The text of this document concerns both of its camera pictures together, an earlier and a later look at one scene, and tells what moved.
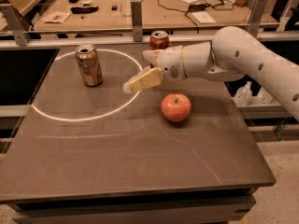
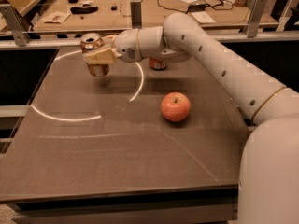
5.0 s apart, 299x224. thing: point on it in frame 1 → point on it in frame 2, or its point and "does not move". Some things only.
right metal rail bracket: x=258 y=14 does not move
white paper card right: x=204 y=18 does not move
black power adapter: x=196 y=7 does not move
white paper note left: x=56 y=17 does not move
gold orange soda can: x=89 y=64 → x=89 y=41
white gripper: x=170 y=63 → x=126 y=46
